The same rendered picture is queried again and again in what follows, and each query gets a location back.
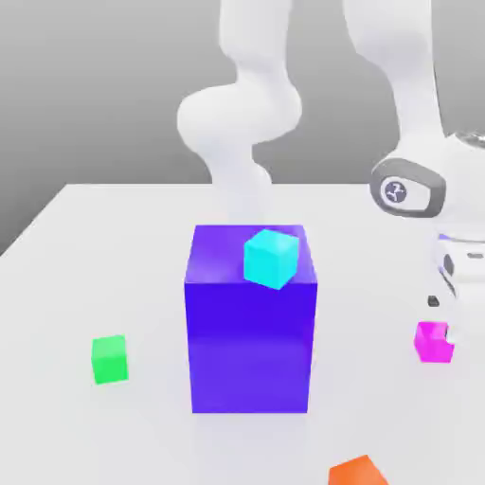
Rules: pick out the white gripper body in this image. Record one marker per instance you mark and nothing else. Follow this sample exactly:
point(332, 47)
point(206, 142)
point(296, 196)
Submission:
point(466, 269)

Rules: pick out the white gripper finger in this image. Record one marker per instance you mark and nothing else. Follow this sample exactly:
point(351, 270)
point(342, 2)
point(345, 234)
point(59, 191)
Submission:
point(450, 335)

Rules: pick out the small magenta cube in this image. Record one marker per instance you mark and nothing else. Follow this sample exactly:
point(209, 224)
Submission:
point(430, 343)

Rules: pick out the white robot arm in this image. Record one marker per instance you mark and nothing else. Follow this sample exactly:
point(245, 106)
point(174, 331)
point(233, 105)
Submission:
point(242, 113)

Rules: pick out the small orange cube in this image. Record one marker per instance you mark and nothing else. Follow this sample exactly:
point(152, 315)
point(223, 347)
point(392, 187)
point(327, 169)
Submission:
point(358, 473)

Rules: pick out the small cyan cube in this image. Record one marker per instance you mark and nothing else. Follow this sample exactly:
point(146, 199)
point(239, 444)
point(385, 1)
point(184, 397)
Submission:
point(269, 261)

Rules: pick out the small green cube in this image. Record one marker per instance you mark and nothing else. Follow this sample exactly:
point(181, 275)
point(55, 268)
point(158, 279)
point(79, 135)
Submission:
point(110, 360)

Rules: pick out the large purple box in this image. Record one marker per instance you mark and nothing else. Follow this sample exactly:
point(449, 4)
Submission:
point(248, 348)

